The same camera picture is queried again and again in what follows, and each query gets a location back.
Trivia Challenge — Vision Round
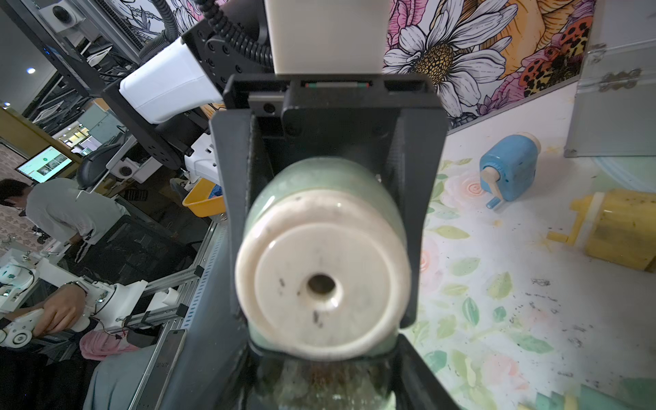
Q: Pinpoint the yellow pencil sharpener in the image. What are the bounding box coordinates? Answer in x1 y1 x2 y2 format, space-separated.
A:
547 189 655 273

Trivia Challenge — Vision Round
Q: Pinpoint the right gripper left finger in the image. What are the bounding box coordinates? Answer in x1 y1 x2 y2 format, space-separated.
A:
158 245 257 410

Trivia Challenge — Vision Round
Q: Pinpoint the teal square pencil sharpener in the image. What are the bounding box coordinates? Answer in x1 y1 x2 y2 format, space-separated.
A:
517 378 655 410

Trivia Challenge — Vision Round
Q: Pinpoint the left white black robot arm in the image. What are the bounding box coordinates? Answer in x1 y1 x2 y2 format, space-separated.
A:
181 22 448 314

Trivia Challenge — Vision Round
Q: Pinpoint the computer monitor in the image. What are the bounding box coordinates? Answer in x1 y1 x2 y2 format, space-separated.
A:
15 146 73 183

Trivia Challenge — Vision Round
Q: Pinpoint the pale green round lid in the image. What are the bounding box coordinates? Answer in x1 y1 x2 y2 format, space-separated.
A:
593 156 655 193

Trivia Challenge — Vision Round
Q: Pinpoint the person in grey shirt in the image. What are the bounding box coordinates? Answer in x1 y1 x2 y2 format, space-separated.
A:
1 179 129 336

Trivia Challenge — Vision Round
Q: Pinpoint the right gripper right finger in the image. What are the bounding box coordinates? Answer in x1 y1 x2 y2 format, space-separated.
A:
391 334 460 410

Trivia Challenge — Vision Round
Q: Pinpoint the blue pencil sharpener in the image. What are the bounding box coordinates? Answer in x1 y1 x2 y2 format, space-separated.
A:
479 133 542 209

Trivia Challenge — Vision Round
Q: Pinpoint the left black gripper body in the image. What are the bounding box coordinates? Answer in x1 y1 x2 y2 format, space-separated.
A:
209 73 449 328

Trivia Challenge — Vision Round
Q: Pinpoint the grey-green pencil sharpener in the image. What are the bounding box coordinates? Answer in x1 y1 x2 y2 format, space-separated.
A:
235 157 411 361

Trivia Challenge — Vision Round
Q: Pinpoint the translucent green shavings tray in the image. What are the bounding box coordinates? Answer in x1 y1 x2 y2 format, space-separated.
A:
249 340 397 409

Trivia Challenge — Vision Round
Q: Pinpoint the silver aluminium case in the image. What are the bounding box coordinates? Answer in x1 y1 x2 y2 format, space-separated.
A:
565 0 655 158

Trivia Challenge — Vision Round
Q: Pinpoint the yellow plastic bin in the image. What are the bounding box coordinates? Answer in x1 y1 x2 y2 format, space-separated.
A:
182 178 227 218

